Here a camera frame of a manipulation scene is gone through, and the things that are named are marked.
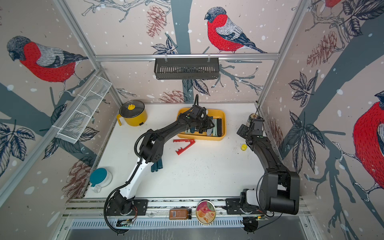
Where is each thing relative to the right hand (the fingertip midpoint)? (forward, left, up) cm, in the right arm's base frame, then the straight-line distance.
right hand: (246, 128), depth 90 cm
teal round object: (-31, +80, -4) cm, 86 cm away
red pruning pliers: (-11, +40, -11) cm, 43 cm away
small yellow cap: (-7, 0, -10) cm, 13 cm away
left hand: (+6, +19, -4) cm, 20 cm away
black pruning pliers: (+7, +15, -8) cm, 19 cm away
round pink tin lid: (-43, +25, -9) cm, 51 cm away
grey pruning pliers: (+2, +23, -7) cm, 24 cm away
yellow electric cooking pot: (+14, +77, -4) cm, 79 cm away
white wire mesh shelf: (-9, +100, +9) cm, 100 cm away
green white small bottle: (+11, -6, -1) cm, 12 cm away
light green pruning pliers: (+5, +18, -9) cm, 21 cm away
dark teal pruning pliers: (+15, +21, -9) cm, 27 cm away
